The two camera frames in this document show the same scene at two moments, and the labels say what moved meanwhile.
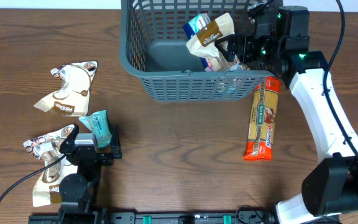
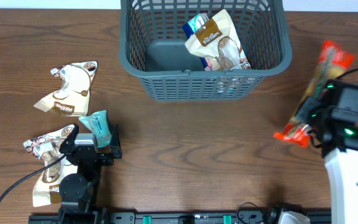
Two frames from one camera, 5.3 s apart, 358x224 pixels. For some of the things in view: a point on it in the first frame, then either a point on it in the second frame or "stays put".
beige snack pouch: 46,188 stays put
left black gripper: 108,160 stays put
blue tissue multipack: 194,25 stays put
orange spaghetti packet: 263,119 -> 333,61
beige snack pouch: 73,99 stays put
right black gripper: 242,48 -> 305,110
